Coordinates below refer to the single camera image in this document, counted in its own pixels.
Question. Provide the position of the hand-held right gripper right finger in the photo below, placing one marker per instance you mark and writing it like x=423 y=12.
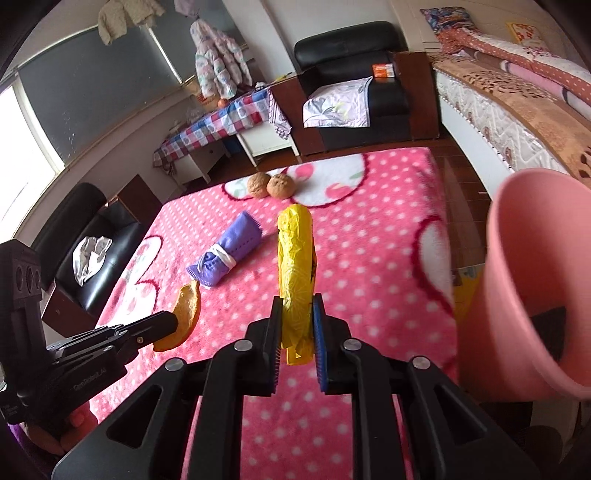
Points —
x=318 y=350

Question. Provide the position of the wooden side table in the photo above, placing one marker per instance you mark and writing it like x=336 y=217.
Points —
x=291 y=110
x=418 y=97
x=136 y=198

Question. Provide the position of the pink rolled mat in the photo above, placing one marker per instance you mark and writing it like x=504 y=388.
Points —
x=535 y=81

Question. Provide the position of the pink plastic bin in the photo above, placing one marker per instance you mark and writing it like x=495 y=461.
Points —
x=521 y=230

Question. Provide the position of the purple garment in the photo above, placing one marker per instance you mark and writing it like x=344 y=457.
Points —
x=189 y=7

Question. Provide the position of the white bed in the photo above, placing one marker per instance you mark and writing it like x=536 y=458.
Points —
x=471 y=110

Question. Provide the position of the white table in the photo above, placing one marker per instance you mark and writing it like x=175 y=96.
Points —
x=258 y=141

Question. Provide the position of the colourful patterned pillow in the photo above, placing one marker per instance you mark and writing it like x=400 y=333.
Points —
x=445 y=19

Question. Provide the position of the red dotted quilt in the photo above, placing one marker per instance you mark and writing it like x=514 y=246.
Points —
x=568 y=69

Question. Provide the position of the checked towel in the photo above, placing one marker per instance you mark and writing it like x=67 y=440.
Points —
x=279 y=117

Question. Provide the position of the yellow cardboard box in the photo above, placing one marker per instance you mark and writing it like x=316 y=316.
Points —
x=468 y=293

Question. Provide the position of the beige knit sweater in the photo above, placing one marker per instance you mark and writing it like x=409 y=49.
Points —
x=124 y=21

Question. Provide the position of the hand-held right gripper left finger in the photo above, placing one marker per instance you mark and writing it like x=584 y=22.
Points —
x=276 y=350

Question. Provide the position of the walnut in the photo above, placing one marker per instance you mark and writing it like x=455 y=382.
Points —
x=258 y=185
x=281 y=187

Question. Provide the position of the yellow snack packet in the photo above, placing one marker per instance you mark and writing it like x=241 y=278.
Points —
x=295 y=258

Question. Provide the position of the orange box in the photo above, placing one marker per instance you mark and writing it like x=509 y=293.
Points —
x=384 y=70

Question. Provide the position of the purple wrapper with white tie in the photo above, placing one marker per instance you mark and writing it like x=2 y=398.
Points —
x=235 y=240

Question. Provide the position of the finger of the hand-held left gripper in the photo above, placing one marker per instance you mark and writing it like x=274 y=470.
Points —
x=143 y=330

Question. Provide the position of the floral cushion cloth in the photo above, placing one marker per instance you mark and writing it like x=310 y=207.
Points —
x=337 y=104

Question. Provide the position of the yellow flower pillow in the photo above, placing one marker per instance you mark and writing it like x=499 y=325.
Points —
x=524 y=32

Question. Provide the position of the brown leaf-print blanket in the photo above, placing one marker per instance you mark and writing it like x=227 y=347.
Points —
x=521 y=106

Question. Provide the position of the person's left hand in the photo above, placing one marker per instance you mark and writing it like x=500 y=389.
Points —
x=46 y=438

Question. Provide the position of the plaid tablecloth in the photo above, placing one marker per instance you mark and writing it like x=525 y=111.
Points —
x=217 y=124

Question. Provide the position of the black leather armchair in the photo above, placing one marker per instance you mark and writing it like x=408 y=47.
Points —
x=351 y=46
x=69 y=217

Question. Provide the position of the white crumpled cloth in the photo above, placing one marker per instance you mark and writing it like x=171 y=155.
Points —
x=90 y=258

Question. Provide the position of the orange peel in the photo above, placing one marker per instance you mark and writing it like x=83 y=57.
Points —
x=187 y=309

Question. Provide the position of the pink dotted fleece blanket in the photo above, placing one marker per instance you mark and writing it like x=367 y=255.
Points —
x=369 y=230

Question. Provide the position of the grey window blind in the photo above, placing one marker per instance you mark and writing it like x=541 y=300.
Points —
x=92 y=97

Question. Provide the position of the floral puffy jacket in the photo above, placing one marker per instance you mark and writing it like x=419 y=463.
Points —
x=219 y=55

